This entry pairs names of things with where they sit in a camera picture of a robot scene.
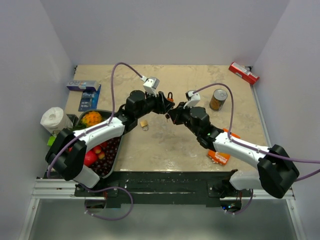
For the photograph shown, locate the red cardboard box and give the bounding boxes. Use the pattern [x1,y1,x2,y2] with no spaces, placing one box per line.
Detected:
[228,62,260,85]

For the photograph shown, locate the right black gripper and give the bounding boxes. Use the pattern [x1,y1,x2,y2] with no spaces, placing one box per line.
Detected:
[169,101,201,136]

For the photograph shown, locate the green box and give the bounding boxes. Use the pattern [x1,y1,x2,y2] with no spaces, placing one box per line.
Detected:
[47,135,56,147]

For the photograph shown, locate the blue blister pack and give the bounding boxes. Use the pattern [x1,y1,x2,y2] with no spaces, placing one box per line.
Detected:
[78,85,101,112]

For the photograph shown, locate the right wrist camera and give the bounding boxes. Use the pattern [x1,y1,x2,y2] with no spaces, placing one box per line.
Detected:
[183,90,201,109]

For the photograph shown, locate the brass padlock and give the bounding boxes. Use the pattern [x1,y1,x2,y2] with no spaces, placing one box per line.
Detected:
[140,120,149,131]

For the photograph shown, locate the purple grapes bunch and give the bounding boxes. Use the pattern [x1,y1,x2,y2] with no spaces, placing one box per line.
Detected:
[89,137,121,177]

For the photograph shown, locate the grey fruit tray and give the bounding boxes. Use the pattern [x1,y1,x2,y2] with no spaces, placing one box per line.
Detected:
[75,109,122,178]

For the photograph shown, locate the red apple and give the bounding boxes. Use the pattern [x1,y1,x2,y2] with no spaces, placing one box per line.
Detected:
[83,150,98,167]

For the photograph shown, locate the tin can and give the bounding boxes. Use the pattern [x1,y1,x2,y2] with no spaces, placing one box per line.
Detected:
[209,89,228,111]

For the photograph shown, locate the blue white box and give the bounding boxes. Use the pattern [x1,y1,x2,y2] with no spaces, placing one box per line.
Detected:
[66,80,100,92]

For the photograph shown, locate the aluminium rail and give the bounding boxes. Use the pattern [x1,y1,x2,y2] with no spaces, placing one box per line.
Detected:
[31,179,295,200]

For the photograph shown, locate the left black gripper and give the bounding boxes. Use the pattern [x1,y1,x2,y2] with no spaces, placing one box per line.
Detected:
[136,90,175,120]

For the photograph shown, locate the orange flower pineapple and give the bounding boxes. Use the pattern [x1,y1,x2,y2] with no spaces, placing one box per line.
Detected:
[74,111,103,130]

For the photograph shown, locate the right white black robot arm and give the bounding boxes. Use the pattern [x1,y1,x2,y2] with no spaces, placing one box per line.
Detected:
[166,103,300,199]

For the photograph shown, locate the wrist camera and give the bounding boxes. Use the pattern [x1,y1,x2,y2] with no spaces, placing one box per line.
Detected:
[141,76,160,97]
[183,90,201,109]

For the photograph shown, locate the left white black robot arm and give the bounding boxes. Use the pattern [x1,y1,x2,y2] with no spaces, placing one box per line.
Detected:
[45,90,175,196]

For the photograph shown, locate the small peach fruits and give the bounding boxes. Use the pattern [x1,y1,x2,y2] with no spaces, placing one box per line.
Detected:
[92,145,105,160]

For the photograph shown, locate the orange black padlock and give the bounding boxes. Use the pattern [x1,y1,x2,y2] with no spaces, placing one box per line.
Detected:
[166,92,174,103]

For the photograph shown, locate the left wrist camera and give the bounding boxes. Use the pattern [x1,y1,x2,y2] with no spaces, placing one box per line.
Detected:
[141,76,160,97]

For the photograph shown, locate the paper towel roll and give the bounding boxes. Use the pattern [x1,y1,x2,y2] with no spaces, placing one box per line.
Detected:
[40,107,73,136]

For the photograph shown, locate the orange blister pack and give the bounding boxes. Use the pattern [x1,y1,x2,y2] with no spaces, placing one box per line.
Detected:
[206,127,241,166]

